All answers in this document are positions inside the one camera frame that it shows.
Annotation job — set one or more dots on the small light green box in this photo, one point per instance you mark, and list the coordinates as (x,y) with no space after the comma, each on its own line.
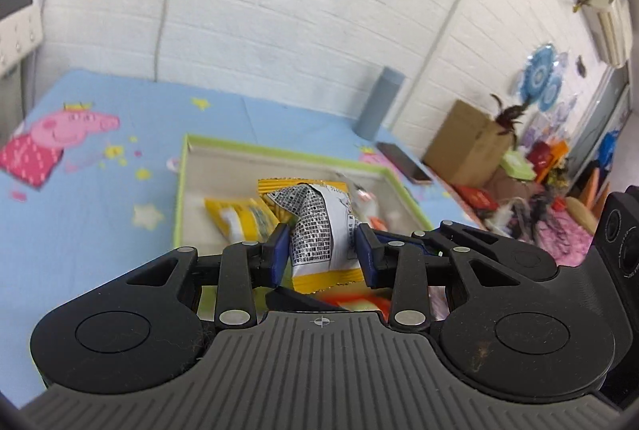
(519,165)

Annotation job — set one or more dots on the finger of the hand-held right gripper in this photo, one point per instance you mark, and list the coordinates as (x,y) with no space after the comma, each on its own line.
(469,235)

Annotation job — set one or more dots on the small orange box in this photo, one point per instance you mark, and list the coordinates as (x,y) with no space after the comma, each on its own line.
(559,153)

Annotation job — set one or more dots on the tan woven basket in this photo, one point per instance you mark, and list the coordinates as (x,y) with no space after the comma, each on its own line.
(581,212)

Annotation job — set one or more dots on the black smartphone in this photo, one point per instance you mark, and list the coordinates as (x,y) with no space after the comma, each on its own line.
(404,163)

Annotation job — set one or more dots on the white air conditioner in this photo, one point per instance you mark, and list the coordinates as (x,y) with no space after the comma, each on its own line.
(611,10)

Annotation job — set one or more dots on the yellow silver snack packet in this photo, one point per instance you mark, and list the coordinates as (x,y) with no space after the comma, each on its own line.
(319,230)

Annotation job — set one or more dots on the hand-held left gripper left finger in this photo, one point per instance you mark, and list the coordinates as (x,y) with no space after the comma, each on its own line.
(279,256)

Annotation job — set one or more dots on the orange cones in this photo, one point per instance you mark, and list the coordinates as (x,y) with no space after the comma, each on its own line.
(594,190)

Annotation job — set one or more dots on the small red box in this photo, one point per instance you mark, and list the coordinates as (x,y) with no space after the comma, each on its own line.
(540,156)

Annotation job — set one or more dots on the white monitor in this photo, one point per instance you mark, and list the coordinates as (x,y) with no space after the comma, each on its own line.
(15,0)

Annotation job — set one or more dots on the white orange snack packet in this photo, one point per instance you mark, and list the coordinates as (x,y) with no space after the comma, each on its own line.
(369,205)

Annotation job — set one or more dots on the dark feather toy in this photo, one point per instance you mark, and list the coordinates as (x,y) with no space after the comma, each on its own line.
(509,115)

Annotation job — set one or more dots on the brown cardboard box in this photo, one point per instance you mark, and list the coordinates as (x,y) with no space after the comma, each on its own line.
(469,145)

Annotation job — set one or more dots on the white power strip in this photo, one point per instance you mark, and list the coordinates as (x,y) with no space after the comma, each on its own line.
(499,215)

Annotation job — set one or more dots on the white wall conduit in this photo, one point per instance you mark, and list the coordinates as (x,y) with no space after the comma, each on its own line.
(449,20)

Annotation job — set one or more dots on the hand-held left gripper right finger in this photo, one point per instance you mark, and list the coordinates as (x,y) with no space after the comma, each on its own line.
(363,256)

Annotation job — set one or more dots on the green cardboard box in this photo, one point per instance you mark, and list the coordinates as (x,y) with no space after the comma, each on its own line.
(224,165)

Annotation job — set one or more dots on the grey blue cylinder bottle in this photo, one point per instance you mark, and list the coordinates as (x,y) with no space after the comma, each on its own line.
(378,103)

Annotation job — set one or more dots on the flat red box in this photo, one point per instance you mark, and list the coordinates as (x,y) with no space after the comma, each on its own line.
(474,197)

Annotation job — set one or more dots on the orange red snack packet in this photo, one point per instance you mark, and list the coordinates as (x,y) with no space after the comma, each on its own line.
(349,299)

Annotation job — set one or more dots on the blue plastic bag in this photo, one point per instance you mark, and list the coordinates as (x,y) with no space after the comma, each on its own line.
(609,150)

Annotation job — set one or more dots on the blue paper wall decoration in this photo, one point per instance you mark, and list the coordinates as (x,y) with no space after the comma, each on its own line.
(539,73)

